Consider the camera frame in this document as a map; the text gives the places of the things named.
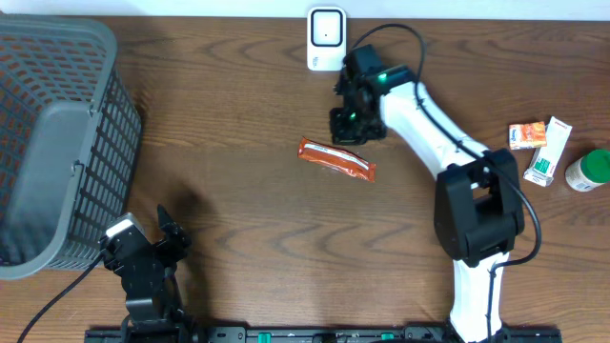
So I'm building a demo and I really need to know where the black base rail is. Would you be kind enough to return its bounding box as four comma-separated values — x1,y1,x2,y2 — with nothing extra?
84,324,563,343

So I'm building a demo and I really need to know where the orange tissue pack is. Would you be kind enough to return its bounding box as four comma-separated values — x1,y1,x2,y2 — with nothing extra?
508,122,547,150

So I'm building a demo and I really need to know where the red chocolate bar wrapper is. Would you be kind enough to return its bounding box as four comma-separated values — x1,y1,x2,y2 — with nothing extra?
297,137,376,182

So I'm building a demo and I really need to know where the green lid seasoning jar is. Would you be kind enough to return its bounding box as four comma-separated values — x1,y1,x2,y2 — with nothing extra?
565,150,609,192

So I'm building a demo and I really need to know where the white barcode scanner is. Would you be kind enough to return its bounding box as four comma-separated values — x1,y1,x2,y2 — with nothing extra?
307,6,347,71

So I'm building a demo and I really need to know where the white green carton box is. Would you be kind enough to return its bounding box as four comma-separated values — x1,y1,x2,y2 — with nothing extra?
523,117,572,187

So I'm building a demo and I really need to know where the grey plastic shopping basket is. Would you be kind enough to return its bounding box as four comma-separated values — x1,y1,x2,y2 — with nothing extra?
1,15,143,280

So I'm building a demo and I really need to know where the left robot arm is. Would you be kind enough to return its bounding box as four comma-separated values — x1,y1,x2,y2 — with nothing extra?
100,205,198,342

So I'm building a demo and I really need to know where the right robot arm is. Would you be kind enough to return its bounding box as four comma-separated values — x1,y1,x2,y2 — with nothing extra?
331,66,528,342

